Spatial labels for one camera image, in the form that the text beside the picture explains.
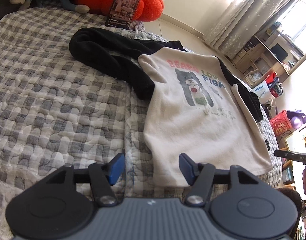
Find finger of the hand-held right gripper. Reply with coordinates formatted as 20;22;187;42
273;149;295;158

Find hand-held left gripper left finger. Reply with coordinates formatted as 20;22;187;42
44;152;126;207

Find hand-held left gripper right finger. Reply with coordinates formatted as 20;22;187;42
178;152;259;206

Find cream and black sweatshirt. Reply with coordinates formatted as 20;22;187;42
69;27;273;188

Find white wooden cabinet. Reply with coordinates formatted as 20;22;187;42
283;124;306;155

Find red printed round box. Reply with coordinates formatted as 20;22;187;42
269;110;293;137

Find purple toy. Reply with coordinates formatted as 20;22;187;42
287;109;306;124

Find dark patterned gift bag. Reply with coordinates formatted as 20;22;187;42
269;79;285;98

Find white shopping bag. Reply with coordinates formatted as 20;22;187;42
252;80;272;99

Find grey checked quilted blanket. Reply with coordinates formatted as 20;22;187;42
0;22;285;233

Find wooden computer desk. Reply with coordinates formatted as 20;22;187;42
230;21;305;85

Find black monitor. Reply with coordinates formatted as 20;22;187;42
270;44;288;62

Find beige star-print curtain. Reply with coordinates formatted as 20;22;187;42
202;0;305;59

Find glass window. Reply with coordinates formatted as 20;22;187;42
278;0;306;40

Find grey gingham sheet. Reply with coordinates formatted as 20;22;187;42
0;0;166;63

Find black smartphone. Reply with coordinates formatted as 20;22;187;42
105;0;144;29

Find red flower cushion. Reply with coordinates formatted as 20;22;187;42
64;0;165;23

